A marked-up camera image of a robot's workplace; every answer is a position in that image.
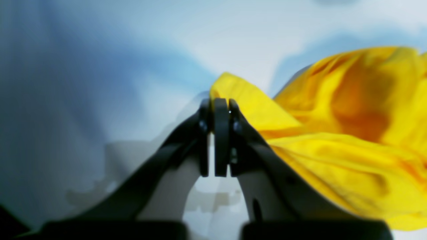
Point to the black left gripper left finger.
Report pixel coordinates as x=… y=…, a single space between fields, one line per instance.
x=149 y=205

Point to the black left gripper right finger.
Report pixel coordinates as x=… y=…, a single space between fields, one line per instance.
x=281 y=205

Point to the yellow t-shirt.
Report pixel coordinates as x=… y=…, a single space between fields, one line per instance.
x=353 y=126

